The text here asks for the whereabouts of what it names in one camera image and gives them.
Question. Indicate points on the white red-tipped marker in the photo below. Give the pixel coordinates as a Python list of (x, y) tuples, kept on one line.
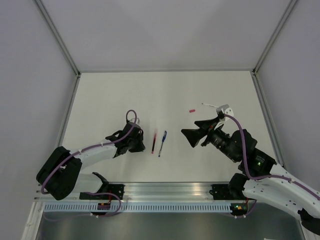
[(209, 105)]

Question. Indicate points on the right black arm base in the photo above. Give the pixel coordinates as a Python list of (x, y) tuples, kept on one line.
[(221, 192)]

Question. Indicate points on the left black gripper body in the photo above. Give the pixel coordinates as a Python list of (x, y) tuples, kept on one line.
[(135, 145)]

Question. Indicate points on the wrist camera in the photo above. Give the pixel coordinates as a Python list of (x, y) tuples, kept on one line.
[(135, 121), (222, 112)]

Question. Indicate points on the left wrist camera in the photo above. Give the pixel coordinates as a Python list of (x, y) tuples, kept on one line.
[(135, 121)]

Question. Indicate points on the left aluminium frame post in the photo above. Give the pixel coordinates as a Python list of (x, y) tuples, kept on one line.
[(56, 35)]

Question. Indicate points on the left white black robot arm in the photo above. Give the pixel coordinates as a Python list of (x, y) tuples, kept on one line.
[(61, 174)]

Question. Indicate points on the red gel pen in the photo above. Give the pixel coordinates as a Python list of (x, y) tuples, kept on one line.
[(154, 140)]

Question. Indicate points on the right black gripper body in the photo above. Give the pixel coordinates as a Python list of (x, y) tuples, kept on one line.
[(217, 137)]

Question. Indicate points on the white slotted cable duct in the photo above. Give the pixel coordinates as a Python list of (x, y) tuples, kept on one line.
[(139, 207)]

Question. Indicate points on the aluminium frame post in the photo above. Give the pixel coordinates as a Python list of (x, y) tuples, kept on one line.
[(275, 34), (56, 35)]

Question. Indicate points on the right aluminium frame post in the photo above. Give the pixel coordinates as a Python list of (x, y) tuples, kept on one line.
[(275, 34)]

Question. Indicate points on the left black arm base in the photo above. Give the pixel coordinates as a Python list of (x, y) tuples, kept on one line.
[(105, 192)]

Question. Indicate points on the blue gel pen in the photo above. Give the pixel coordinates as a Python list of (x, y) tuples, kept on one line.
[(162, 143)]

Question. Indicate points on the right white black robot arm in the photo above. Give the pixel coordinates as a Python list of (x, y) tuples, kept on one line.
[(261, 177)]

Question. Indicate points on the aluminium mounting rail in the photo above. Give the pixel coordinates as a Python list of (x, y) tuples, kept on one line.
[(165, 191)]

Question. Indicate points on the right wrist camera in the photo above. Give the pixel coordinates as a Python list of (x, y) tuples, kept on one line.
[(222, 112)]

